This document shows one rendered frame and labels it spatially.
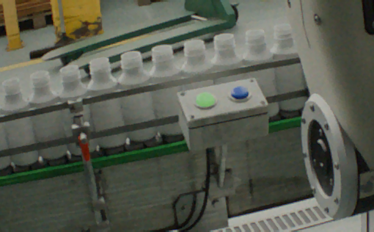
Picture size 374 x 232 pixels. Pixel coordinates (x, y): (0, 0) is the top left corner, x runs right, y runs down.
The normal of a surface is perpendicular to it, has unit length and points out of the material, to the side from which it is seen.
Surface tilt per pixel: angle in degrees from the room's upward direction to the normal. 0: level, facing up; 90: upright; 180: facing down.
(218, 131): 110
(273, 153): 90
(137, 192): 90
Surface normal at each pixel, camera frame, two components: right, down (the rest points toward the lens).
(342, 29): -0.31, 0.37
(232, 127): 0.25, 0.61
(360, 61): 0.00, 0.39
